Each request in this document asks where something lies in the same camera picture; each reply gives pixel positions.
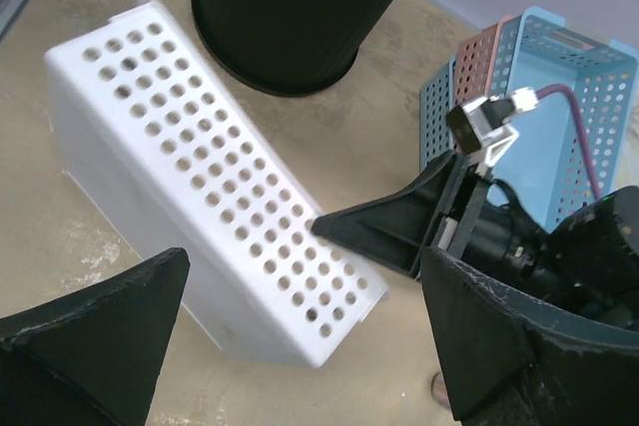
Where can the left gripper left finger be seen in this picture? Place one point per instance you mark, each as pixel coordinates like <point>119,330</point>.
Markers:
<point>93,356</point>

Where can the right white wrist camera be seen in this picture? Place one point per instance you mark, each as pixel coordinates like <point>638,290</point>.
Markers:
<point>481,127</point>

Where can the large black plastic container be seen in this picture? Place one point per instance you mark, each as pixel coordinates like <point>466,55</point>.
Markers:
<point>287,48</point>

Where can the white perforated plastic basket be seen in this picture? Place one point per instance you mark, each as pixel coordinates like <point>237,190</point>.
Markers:
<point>150,134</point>

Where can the pink perforated plastic basket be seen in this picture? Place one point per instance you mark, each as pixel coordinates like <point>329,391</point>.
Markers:
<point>474,64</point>

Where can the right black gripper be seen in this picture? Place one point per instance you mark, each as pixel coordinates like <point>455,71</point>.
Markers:
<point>588,265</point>

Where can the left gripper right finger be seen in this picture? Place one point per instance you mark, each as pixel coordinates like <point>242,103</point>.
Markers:
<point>508,358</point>

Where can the blue perforated plastic basket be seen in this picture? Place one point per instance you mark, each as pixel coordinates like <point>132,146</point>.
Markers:
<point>545,166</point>

